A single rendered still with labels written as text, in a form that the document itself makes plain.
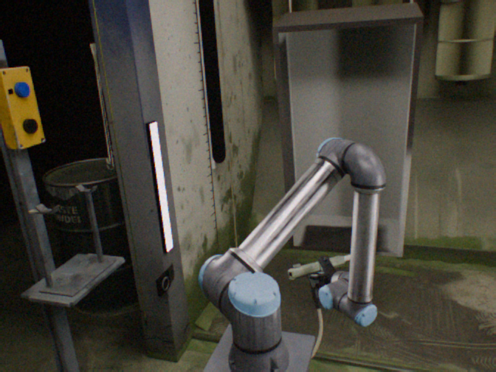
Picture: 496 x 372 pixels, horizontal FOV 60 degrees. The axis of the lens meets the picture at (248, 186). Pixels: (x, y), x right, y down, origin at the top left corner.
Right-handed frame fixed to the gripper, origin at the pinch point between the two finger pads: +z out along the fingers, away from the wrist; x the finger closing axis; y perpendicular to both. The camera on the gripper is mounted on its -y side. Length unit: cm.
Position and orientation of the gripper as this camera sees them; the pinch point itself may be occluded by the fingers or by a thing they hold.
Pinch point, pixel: (311, 274)
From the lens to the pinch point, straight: 211.5
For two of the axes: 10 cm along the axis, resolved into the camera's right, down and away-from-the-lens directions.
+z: -4.4, 1.3, 8.9
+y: 1.9, 9.8, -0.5
